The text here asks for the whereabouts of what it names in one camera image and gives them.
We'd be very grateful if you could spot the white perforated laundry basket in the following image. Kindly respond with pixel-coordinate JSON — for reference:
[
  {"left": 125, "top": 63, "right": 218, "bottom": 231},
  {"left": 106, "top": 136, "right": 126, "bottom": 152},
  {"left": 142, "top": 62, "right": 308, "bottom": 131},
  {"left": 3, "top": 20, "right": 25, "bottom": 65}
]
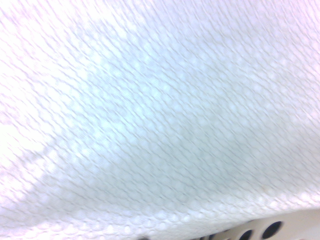
[{"left": 147, "top": 207, "right": 320, "bottom": 240}]

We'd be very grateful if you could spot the white circle-patterned duvet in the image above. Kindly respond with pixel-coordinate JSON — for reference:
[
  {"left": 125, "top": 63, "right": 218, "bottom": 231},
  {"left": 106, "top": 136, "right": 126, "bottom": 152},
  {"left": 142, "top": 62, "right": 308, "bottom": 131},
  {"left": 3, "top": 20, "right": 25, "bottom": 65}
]
[{"left": 0, "top": 0, "right": 320, "bottom": 240}]

